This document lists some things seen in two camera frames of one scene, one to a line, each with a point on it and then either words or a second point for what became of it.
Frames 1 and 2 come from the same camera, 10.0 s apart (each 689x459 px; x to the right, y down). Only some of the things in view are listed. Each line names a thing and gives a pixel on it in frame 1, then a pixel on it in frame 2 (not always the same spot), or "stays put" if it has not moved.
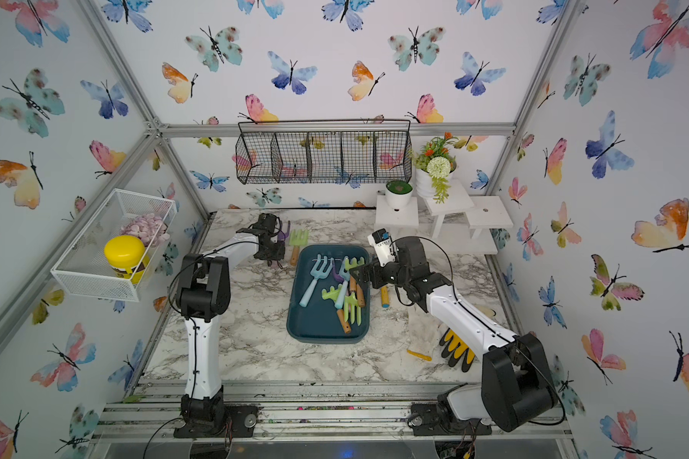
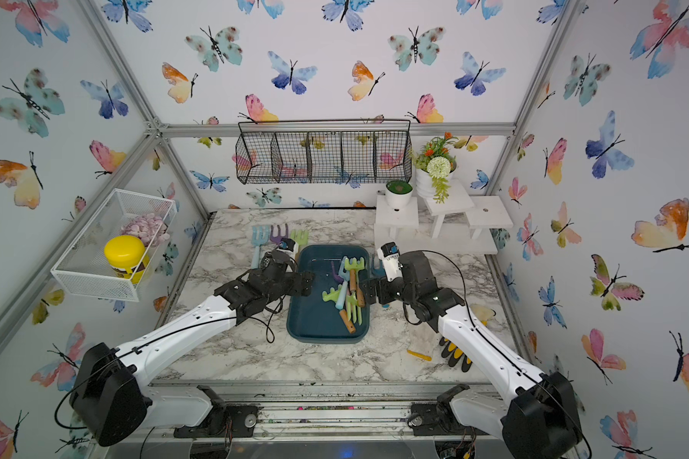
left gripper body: [277, 251] to [296, 286]
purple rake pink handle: [281, 236] stays put
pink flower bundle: [150, 228] stays put
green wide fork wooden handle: [299, 238] stays put
